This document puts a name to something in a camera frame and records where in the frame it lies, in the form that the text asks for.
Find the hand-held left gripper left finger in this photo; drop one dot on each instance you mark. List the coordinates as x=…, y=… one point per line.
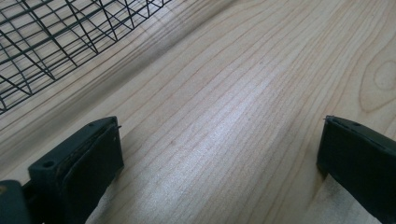
x=77, y=168

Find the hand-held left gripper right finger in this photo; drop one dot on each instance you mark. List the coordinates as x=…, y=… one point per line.
x=358, y=155

